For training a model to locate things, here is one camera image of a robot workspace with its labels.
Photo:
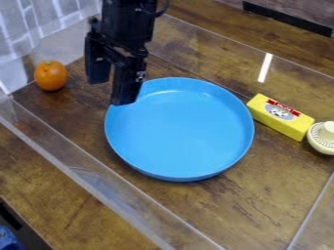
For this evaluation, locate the yellow toy butter block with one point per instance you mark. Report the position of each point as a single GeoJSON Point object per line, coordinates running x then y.
{"type": "Point", "coordinates": [279, 117]}

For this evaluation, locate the orange toy ball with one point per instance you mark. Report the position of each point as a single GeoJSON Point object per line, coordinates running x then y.
{"type": "Point", "coordinates": [51, 75]}

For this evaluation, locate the clear acrylic enclosure wall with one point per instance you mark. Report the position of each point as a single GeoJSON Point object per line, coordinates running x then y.
{"type": "Point", "coordinates": [88, 202]}

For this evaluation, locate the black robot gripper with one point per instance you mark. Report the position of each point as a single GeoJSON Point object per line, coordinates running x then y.
{"type": "Point", "coordinates": [126, 28]}

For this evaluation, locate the blue object at corner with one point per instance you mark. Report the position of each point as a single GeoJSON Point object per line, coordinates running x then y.
{"type": "Point", "coordinates": [8, 241]}

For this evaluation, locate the round blue tray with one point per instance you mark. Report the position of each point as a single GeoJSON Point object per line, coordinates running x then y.
{"type": "Point", "coordinates": [185, 132]}

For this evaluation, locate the cream round toy mushroom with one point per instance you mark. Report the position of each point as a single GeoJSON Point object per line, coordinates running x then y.
{"type": "Point", "coordinates": [319, 136]}

